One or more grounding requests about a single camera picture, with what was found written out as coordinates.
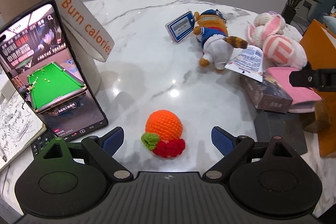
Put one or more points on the light blue cushion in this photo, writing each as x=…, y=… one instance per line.
x=330, y=23

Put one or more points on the pink eared crochet bunny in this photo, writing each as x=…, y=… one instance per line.
x=265, y=24

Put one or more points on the white blue printed tube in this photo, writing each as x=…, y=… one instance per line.
x=249, y=62

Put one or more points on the black remote control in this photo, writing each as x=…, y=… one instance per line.
x=41, y=142

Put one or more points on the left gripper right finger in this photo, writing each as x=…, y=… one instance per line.
x=234, y=151

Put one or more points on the white pink striped plush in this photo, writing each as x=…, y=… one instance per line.
x=284, y=52

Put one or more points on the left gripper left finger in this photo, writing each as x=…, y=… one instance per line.
x=100, y=151

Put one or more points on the smartphone showing billiards video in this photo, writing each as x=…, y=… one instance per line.
x=38, y=59

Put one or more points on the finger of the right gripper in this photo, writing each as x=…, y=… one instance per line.
x=307, y=77

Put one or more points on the pink card wallet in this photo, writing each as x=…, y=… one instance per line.
x=303, y=99

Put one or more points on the blue framed badge card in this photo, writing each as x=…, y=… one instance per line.
x=181, y=26

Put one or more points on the open sketch notebook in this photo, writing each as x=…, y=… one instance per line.
x=19, y=124

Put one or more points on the orange crochet fruit toy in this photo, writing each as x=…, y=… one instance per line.
x=163, y=134

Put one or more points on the dark picture box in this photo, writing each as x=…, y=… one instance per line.
x=267, y=95

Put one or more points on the brown plush dog blue outfit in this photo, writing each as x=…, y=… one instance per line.
x=211, y=31

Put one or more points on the orange storage box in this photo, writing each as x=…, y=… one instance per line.
x=319, y=45

